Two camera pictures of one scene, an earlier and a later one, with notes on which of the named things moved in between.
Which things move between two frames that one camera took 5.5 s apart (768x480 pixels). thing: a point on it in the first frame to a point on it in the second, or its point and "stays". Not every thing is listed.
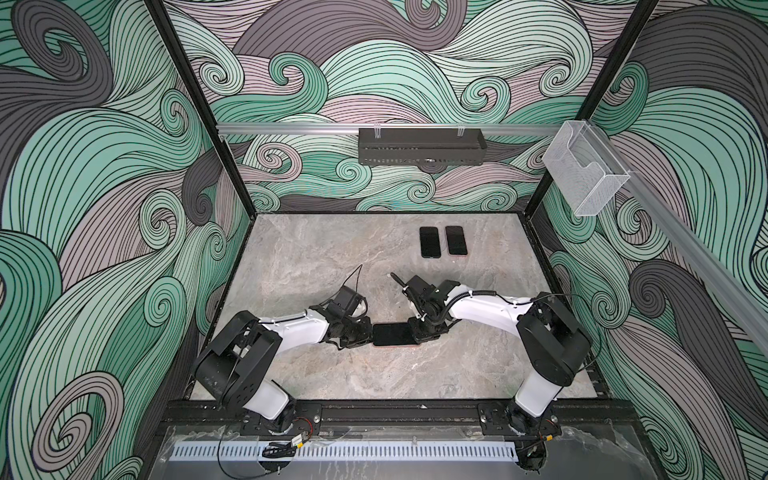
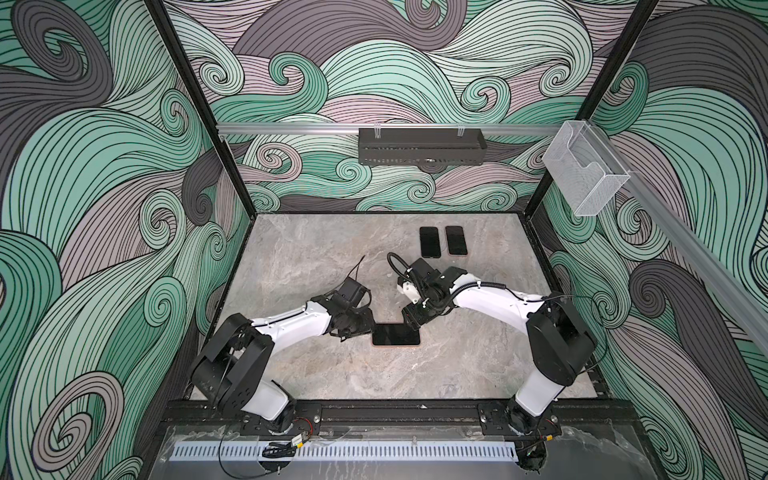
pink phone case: (383, 346) stays
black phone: (393, 334) stays
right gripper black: (421, 339) to (412, 317)
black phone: (430, 246) stays
